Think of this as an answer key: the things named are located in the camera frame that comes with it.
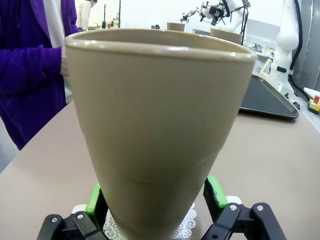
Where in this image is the person right forearm purple sleeve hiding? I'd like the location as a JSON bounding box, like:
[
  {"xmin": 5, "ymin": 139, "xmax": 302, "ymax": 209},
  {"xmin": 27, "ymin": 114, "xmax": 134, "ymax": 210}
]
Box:
[{"xmin": 0, "ymin": 44, "xmax": 64, "ymax": 95}]

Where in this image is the person right hand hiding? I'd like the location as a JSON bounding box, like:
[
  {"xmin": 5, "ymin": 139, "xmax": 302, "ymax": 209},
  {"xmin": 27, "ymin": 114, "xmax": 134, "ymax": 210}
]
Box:
[{"xmin": 60, "ymin": 46, "xmax": 71, "ymax": 77}]

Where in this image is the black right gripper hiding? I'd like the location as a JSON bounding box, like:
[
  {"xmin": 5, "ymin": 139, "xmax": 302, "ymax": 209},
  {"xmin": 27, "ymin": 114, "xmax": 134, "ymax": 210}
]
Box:
[{"xmin": 209, "ymin": 4, "xmax": 225, "ymax": 26}]

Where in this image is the black plastic serving tray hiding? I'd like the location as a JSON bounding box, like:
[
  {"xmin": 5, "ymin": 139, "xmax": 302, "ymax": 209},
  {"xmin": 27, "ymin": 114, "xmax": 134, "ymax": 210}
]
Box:
[{"xmin": 238, "ymin": 74, "xmax": 300, "ymax": 122}]

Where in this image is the white paper doily coaster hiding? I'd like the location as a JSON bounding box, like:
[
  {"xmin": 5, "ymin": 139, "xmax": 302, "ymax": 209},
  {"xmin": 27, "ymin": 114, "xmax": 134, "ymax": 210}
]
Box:
[{"xmin": 101, "ymin": 201, "xmax": 196, "ymax": 240}]

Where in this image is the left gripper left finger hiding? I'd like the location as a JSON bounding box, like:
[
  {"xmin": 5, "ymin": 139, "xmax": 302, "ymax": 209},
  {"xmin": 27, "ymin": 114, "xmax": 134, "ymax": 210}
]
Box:
[{"xmin": 36, "ymin": 181, "xmax": 112, "ymax": 240}]

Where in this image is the person in purple jacket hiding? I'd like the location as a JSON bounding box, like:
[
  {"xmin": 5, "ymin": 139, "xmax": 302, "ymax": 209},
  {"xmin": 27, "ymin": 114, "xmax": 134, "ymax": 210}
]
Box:
[{"xmin": 0, "ymin": 0, "xmax": 85, "ymax": 151}]

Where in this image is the thick black right arm hose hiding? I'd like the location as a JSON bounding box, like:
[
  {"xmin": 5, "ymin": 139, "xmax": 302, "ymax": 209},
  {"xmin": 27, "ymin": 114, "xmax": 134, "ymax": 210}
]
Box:
[{"xmin": 287, "ymin": 0, "xmax": 310, "ymax": 101}]

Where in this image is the yellow emergency stop box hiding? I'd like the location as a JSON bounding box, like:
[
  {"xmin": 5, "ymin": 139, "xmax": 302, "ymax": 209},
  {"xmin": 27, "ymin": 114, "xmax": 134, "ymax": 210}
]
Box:
[{"xmin": 307, "ymin": 94, "xmax": 320, "ymax": 113}]

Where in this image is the person in white top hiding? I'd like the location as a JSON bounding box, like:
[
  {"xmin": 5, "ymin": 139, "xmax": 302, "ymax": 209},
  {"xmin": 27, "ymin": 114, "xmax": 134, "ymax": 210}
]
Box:
[{"xmin": 75, "ymin": 0, "xmax": 99, "ymax": 32}]

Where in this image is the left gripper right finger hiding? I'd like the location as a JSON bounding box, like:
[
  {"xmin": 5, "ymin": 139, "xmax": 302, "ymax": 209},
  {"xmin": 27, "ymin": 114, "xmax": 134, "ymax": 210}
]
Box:
[{"xmin": 201, "ymin": 175, "xmax": 285, "ymax": 240}]

